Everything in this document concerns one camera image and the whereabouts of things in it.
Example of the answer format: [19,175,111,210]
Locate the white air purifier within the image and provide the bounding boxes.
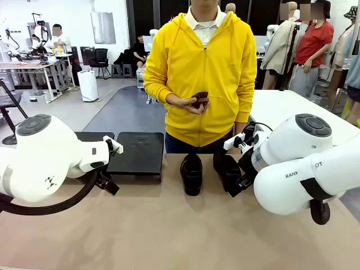
[76,70,100,102]

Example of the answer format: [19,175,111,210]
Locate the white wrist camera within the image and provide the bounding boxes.
[223,133,246,150]
[102,135,124,155]

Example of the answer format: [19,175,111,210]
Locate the black stool round base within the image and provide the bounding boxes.
[0,94,23,146]

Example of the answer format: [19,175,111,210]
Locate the small brown wooden object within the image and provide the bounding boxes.
[191,91,210,109]

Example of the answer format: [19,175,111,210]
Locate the computer case with lights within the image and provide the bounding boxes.
[136,69,146,89]

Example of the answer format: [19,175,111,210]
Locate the white table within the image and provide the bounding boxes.
[249,89,360,147]

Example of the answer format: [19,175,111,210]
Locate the grey workbench table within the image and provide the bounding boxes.
[0,53,75,104]

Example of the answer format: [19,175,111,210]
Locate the black tripod leg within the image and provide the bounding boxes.
[0,79,29,119]

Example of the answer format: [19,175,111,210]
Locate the black left arm cable sleeve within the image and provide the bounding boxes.
[0,168,100,217]

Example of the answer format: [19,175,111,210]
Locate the person's left hand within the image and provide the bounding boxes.
[234,121,250,138]

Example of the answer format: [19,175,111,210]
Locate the black white robot rig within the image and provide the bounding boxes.
[0,28,23,61]
[27,12,53,53]

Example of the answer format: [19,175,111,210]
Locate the mannequin in beige jacket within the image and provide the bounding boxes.
[260,1,299,91]

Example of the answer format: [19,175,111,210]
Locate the black arm cable sleeve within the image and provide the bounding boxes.
[299,177,335,226]
[0,168,100,217]

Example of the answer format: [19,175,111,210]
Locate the person's left forearm yellow sleeve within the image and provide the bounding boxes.
[235,85,256,124]

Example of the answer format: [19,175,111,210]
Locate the black bag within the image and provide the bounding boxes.
[114,49,133,66]

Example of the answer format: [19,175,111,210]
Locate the seated person black clothes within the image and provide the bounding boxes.
[132,35,151,69]

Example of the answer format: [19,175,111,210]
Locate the black right arm cable sleeve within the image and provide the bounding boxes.
[299,177,335,226]

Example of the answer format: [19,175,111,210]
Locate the person's right forearm yellow sleeve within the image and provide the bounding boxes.
[143,80,176,104]

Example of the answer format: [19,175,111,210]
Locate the mannequin in teal top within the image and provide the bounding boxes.
[344,28,360,126]

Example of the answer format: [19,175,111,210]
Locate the black metal shoe stand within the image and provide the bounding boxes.
[106,132,165,183]
[74,131,115,143]

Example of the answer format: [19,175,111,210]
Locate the silver wall panel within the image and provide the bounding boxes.
[90,11,116,45]

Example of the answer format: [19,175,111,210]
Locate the clear plastic storage box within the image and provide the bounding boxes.
[22,89,55,104]

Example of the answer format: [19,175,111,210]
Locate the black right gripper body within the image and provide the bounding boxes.
[238,150,258,181]

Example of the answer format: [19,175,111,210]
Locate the glossy black leather shoe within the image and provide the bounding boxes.
[213,152,243,195]
[179,153,204,197]

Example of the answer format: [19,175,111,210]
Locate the mannequin with patterned hat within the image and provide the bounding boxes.
[327,5,360,111]

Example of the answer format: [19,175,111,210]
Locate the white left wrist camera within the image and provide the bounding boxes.
[102,135,124,155]

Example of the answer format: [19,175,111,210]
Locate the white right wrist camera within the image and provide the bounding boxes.
[223,133,246,150]

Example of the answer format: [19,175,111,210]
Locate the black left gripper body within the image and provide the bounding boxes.
[96,164,113,181]

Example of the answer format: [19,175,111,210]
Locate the seated person white shirt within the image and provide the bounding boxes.
[44,24,71,54]

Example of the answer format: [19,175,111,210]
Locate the black office chair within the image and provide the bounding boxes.
[89,48,111,80]

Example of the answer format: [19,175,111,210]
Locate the mannequin in red shirt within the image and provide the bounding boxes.
[291,0,335,98]

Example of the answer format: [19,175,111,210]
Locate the black monitor panel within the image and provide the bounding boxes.
[80,46,97,66]

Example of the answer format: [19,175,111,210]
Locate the person's right hand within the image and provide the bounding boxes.
[165,92,210,115]

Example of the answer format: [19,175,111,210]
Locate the person in yellow hoodie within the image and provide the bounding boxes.
[142,0,258,155]

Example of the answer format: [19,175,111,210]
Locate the black light stand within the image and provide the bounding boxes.
[280,25,299,91]

